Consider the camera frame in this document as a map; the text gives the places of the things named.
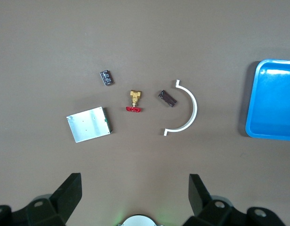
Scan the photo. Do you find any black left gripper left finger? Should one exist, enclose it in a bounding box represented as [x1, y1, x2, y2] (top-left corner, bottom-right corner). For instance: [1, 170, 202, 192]
[0, 173, 83, 226]

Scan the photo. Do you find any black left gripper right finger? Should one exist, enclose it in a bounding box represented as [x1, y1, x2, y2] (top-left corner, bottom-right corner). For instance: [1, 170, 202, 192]
[188, 173, 286, 226]

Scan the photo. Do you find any brown electrolytic capacitor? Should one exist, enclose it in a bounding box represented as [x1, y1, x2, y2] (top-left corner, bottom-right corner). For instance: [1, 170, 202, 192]
[157, 89, 178, 108]

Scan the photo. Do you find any black printed electrolytic capacitor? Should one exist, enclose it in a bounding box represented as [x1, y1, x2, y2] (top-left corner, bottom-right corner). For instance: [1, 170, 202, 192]
[99, 69, 115, 87]

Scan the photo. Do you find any blue plastic tray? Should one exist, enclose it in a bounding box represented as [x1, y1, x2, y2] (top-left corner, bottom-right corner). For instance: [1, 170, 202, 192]
[245, 58, 290, 142]

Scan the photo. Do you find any silver metal module box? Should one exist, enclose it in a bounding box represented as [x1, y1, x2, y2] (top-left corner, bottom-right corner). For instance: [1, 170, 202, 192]
[65, 106, 113, 144]

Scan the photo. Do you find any white curved pipe clamp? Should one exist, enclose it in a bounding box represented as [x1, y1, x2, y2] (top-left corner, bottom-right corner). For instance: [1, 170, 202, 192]
[163, 79, 198, 137]

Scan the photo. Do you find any brown table cover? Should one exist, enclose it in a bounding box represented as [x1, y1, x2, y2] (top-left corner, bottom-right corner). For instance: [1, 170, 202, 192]
[0, 0, 290, 226]

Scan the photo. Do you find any brass valve red handle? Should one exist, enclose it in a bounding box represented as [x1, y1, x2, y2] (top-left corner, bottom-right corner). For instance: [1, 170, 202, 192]
[125, 89, 144, 113]

